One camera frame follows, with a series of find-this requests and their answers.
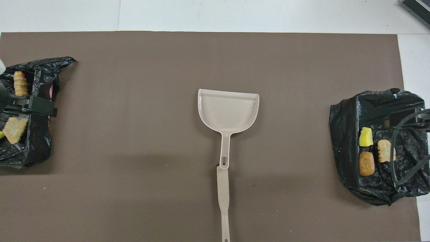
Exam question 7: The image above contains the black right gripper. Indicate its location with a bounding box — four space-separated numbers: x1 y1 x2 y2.
384 108 430 129

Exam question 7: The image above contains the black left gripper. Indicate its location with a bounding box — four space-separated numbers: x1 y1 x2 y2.
0 82 58 118

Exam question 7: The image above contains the striped croissant toy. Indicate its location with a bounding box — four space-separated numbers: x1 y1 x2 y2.
3 117 29 145
13 71 29 97

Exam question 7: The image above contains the pale yellow crinkled food piece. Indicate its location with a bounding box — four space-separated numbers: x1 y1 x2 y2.
377 139 397 163

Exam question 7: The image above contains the small green yellow sponge piece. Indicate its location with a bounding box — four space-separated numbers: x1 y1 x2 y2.
358 127 374 147

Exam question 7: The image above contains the brown hash brown toy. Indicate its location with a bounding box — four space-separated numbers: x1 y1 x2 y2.
359 151 376 177

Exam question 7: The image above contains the beige plastic dustpan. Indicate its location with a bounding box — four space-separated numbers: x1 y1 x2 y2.
197 88 260 170

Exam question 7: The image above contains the beige hand brush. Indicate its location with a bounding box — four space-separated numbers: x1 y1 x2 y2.
216 164 231 242

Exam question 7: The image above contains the black bag over pink bin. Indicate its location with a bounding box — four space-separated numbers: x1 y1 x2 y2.
0 56 75 169

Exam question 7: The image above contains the black bag lined bin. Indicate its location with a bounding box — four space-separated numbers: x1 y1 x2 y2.
329 88 430 206

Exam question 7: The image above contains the brown table mat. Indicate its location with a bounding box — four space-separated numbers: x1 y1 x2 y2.
0 31 421 242

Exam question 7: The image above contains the grey ribbed device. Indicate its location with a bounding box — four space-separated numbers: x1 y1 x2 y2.
401 0 430 19

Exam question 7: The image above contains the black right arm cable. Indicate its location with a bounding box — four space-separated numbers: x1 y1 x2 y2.
391 108 430 185

